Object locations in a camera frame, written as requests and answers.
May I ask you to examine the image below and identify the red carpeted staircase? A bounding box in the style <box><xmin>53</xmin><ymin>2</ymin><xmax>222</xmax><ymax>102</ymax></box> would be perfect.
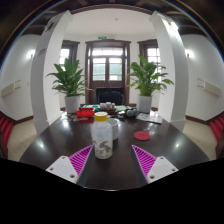
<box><xmin>0</xmin><ymin>111</ymin><xmax>15</xmax><ymax>148</ymax></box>
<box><xmin>209</xmin><ymin>111</ymin><xmax>224</xmax><ymax>145</ymax></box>

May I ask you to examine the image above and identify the green box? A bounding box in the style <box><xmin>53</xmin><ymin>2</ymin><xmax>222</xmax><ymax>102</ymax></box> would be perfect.
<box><xmin>83</xmin><ymin>104</ymin><xmax>101</xmax><ymax>112</ymax></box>

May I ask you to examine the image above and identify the green cloth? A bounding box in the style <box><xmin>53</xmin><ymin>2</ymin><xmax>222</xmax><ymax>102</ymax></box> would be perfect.
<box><xmin>114</xmin><ymin>105</ymin><xmax>129</xmax><ymax>113</ymax></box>

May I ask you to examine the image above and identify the clear bottle with yellow cap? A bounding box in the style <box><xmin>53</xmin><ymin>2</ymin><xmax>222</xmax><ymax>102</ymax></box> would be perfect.
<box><xmin>90</xmin><ymin>111</ymin><xmax>114</xmax><ymax>160</ymax></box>

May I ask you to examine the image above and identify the potted plant in white pot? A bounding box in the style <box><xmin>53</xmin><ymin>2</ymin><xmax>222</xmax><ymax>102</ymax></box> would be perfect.
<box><xmin>125</xmin><ymin>54</ymin><xmax>175</xmax><ymax>115</ymax></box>
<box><xmin>46</xmin><ymin>57</ymin><xmax>92</xmax><ymax>115</ymax></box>

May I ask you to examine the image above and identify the brown framed window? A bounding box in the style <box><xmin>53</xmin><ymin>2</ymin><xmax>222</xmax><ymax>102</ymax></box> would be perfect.
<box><xmin>136</xmin><ymin>38</ymin><xmax>162</xmax><ymax>73</ymax></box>
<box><xmin>59</xmin><ymin>39</ymin><xmax>81</xmax><ymax>73</ymax></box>

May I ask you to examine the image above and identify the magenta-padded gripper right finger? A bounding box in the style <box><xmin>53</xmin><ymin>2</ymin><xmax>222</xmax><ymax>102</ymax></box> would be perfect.
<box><xmin>130</xmin><ymin>143</ymin><xmax>179</xmax><ymax>185</ymax></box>

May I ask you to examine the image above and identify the wall lamp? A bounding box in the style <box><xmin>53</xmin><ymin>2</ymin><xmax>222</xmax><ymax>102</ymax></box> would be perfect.
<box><xmin>26</xmin><ymin>49</ymin><xmax>37</xmax><ymax>60</ymax></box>
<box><xmin>184</xmin><ymin>48</ymin><xmax>195</xmax><ymax>59</ymax></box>

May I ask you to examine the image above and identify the magazine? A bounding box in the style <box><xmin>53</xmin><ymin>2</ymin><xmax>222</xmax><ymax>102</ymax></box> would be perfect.
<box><xmin>135</xmin><ymin>112</ymin><xmax>164</xmax><ymax>125</ymax></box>

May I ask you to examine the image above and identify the brown wooden double door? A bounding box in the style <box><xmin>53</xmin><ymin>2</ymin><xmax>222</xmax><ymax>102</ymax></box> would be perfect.
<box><xmin>84</xmin><ymin>39</ymin><xmax>132</xmax><ymax>106</ymax></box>

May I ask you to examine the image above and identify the tea set on tray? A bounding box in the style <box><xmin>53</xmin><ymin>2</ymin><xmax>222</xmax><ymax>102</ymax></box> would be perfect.
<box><xmin>99</xmin><ymin>101</ymin><xmax>118</xmax><ymax>113</ymax></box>

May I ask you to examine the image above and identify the red box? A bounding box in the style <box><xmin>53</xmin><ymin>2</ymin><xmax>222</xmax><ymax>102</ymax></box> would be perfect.
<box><xmin>76</xmin><ymin>106</ymin><xmax>96</xmax><ymax>119</ymax></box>

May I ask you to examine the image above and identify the flat round red coaster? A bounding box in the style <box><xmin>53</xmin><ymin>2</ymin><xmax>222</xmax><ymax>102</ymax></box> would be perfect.
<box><xmin>133</xmin><ymin>130</ymin><xmax>152</xmax><ymax>142</ymax></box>

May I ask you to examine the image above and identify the black chair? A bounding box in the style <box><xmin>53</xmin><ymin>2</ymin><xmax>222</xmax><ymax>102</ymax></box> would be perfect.
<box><xmin>95</xmin><ymin>87</ymin><xmax>126</xmax><ymax>106</ymax></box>

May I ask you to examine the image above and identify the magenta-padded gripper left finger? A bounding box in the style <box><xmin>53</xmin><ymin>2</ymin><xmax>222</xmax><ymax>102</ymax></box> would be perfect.
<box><xmin>45</xmin><ymin>144</ymin><xmax>96</xmax><ymax>185</ymax></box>

